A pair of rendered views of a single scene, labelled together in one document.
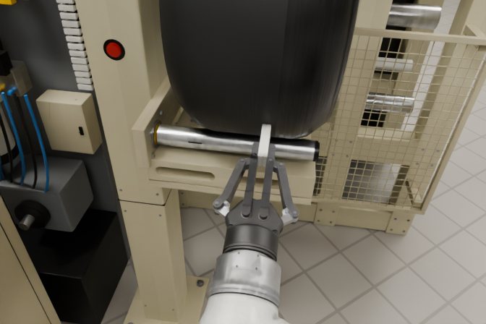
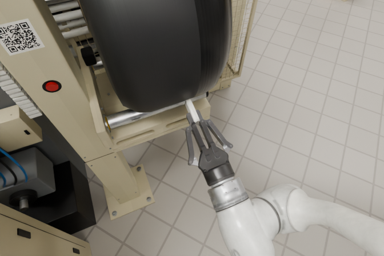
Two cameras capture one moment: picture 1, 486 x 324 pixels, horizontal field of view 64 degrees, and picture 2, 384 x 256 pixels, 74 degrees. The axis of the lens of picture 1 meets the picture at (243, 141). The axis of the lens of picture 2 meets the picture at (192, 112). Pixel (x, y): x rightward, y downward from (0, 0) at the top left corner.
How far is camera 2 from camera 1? 0.30 m
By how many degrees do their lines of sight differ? 27
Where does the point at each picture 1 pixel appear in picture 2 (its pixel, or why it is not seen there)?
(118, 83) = (63, 104)
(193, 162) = (139, 129)
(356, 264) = (214, 115)
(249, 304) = (242, 207)
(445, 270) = (254, 97)
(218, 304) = (227, 214)
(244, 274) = (231, 194)
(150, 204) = (107, 154)
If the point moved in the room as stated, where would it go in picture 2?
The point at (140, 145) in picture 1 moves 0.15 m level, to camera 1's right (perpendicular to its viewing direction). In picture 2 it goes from (105, 138) to (151, 117)
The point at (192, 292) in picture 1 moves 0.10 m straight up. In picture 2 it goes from (137, 176) to (134, 170)
